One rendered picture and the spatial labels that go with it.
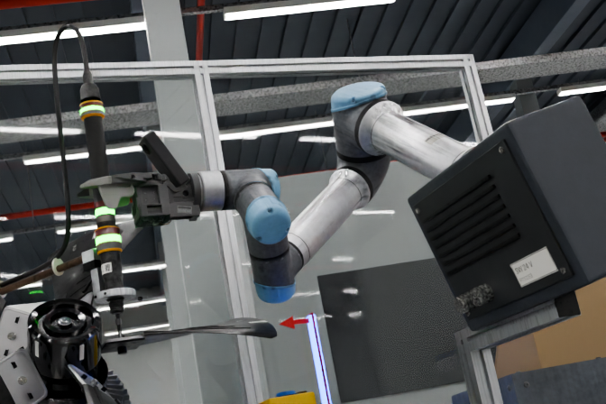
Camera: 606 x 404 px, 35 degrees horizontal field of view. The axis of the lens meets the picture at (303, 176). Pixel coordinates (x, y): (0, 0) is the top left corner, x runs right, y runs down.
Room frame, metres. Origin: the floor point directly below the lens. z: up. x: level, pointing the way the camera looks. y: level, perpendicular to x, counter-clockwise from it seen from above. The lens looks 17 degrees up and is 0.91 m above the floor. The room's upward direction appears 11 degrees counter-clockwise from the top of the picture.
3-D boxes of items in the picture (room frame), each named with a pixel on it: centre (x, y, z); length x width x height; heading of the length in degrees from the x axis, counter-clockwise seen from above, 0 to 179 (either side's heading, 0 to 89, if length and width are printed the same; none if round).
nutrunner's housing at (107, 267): (1.63, 0.36, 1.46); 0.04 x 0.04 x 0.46
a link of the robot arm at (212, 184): (1.70, 0.18, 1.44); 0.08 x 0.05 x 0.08; 22
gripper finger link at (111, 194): (1.61, 0.34, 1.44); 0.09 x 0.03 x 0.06; 122
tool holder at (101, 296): (1.63, 0.37, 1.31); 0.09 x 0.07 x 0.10; 57
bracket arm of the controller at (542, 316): (1.18, -0.21, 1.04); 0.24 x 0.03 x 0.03; 22
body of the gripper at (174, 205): (1.67, 0.25, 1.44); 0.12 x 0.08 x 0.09; 112
